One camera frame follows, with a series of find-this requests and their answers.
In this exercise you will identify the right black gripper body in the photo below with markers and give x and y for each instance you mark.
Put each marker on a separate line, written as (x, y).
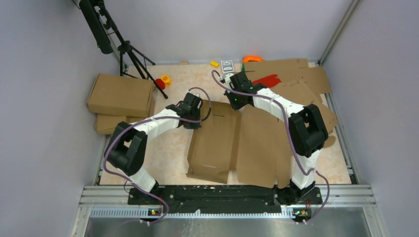
(235, 100)

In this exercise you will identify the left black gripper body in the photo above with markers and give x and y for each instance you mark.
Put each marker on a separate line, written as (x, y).
(195, 114)

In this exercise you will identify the brown cardboard box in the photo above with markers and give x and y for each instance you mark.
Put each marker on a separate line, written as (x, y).
(121, 96)
(214, 152)

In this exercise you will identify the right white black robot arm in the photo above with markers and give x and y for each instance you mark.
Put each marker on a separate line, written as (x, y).
(304, 125)

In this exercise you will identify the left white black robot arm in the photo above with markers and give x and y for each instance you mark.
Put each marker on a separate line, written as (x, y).
(127, 147)

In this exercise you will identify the folded brown cardboard box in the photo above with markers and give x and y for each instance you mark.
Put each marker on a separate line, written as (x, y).
(121, 96)

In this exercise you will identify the lower folded cardboard box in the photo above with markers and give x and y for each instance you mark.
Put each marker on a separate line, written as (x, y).
(106, 124)

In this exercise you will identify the blue playing card deck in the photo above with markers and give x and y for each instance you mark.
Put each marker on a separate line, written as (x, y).
(227, 66)

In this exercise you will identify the red plastic sheet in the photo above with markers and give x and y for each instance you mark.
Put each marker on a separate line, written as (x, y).
(269, 81)

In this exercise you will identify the small yellow block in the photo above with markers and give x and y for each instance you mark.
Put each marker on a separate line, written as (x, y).
(214, 64)

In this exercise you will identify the red yellow toy spool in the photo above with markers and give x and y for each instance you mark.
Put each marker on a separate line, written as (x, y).
(164, 81)

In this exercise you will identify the stack of flat cardboard sheets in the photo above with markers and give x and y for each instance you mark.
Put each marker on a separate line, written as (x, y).
(300, 84)

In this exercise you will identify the orange plastic ring toy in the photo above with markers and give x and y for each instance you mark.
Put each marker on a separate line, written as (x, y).
(252, 58)

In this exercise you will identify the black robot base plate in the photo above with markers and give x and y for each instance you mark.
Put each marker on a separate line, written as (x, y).
(223, 199)

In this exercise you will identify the black camera tripod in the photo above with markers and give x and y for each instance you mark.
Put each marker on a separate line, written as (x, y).
(110, 40)

